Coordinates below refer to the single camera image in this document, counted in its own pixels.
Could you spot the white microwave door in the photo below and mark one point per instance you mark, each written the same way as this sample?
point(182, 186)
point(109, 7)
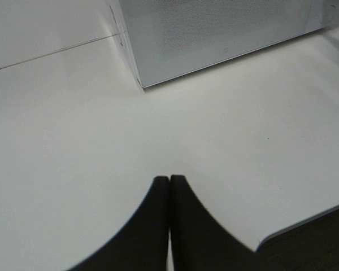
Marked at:
point(214, 36)

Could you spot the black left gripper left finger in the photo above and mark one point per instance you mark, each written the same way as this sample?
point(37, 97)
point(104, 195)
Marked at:
point(142, 243)

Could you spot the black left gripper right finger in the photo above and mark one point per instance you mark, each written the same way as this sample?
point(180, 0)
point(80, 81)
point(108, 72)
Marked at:
point(199, 242)

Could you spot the white microwave oven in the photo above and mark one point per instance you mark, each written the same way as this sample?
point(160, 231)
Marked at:
point(214, 34)

